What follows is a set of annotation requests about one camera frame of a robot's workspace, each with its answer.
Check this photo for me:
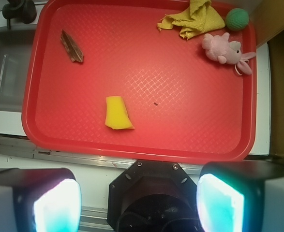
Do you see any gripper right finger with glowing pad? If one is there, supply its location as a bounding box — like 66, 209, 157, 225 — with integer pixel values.
196, 161, 284, 232

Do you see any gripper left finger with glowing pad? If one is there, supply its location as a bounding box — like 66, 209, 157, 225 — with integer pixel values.
0, 168, 82, 232

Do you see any brown wood chip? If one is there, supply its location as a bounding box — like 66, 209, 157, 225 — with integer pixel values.
60, 29, 84, 63

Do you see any yellow sponge piece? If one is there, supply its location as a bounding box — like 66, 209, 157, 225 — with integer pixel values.
105, 96, 134, 130

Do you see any grey toy sink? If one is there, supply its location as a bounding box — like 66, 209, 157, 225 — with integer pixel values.
0, 25, 36, 112

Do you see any red plastic tray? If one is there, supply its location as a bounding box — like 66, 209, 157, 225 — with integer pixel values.
22, 0, 256, 164

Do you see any pink plush bunny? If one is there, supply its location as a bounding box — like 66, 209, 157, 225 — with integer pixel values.
202, 32, 256, 75

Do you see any green ball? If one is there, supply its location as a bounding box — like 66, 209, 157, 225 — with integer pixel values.
225, 8, 249, 31

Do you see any yellow cloth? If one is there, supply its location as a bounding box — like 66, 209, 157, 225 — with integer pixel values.
157, 0, 225, 40

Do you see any black faucet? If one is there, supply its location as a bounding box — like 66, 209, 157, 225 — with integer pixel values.
2, 0, 37, 29

